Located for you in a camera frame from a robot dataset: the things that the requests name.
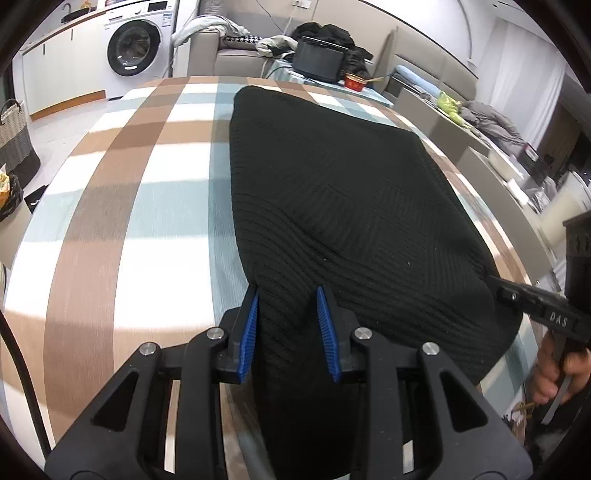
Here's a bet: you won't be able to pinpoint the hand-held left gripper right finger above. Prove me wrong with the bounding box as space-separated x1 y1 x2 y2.
315 285 532 480

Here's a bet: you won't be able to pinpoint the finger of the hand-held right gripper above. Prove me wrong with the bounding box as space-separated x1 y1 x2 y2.
487 274 587 344

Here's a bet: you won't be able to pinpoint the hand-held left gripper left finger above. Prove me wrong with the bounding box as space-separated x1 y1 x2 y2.
44 284 262 480

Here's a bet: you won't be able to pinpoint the black knit sweater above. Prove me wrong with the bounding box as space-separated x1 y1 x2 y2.
228 85 522 480

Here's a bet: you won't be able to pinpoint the pile of black clothes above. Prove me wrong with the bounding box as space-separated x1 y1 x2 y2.
292 22 374 79

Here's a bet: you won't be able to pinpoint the person's right hand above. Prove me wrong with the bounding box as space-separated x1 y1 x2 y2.
533 330 591 407

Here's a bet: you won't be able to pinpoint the clear plastic bag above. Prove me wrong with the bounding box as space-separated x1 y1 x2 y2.
526 182 561 213

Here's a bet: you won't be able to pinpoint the white folded cloth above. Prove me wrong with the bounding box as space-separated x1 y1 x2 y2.
505 178 532 206

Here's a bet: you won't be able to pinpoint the grey upholstered bed platform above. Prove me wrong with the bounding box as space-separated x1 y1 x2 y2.
392 85 568 296

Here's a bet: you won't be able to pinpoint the grey jacket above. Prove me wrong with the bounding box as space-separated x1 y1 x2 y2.
462 100 527 153

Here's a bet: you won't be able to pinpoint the checked table blanket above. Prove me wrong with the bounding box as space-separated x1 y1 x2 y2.
0 75 555 444

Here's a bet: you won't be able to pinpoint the white curtain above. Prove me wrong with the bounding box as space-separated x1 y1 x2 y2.
480 14 568 153

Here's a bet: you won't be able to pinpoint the grey padded headboard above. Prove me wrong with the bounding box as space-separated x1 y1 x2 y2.
374 28 478 100

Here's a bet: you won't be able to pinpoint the small table with teal cloth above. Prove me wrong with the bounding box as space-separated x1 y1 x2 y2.
265 58 395 109

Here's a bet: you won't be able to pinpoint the light blue pillow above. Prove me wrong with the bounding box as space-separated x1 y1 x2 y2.
396 65 435 93

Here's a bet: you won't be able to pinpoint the grey sofa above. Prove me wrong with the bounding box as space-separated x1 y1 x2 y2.
187 30 296 79

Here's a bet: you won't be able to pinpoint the beige trash bin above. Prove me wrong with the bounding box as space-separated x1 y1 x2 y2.
0 168 24 222

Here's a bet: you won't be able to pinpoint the white grey hoodie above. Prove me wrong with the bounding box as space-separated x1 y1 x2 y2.
255 36 298 58

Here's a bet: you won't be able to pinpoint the woven laundry basket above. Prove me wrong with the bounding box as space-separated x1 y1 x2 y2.
0 98 42 178

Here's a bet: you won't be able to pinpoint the light grey garment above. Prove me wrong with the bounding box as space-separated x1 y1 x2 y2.
172 14 241 47

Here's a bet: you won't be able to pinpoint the white washing machine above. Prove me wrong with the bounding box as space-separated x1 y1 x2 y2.
104 0 181 100

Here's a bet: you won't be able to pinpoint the white base cabinets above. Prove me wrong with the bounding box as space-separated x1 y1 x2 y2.
21 23 109 121

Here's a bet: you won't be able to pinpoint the black cable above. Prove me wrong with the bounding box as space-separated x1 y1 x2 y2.
0 309 51 457

